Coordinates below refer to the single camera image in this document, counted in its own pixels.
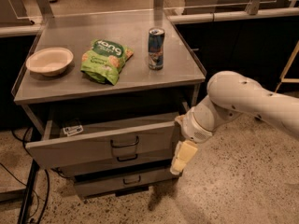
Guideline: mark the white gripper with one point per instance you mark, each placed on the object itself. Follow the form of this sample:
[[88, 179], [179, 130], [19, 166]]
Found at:
[[193, 129]]

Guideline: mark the grey top drawer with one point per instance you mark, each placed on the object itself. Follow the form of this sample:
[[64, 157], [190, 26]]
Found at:
[[123, 139]]

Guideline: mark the grey drawer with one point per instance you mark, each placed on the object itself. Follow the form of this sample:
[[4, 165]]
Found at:
[[120, 182], [116, 162], [123, 139]]

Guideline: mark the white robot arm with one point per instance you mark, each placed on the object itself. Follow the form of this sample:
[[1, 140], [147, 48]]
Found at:
[[228, 95]]

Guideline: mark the grey middle drawer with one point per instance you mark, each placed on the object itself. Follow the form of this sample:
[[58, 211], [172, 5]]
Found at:
[[116, 162]]

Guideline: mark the grey bottom drawer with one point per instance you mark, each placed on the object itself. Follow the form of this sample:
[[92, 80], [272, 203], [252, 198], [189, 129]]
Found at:
[[120, 182]]

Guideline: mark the white label sticker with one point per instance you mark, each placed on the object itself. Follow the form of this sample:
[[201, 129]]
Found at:
[[72, 130]]

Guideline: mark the blue energy drink can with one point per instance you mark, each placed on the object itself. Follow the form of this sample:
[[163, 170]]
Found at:
[[156, 48]]

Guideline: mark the green chips bag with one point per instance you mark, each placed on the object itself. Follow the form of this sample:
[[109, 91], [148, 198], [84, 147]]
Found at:
[[104, 61]]

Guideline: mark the black metal floor bar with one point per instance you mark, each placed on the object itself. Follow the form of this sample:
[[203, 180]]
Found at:
[[27, 196]]

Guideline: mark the white paper bowl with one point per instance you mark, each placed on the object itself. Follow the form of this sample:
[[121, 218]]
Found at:
[[49, 62]]

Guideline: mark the wooden frame stand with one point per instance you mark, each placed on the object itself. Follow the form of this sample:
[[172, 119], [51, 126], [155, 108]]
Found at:
[[282, 78]]

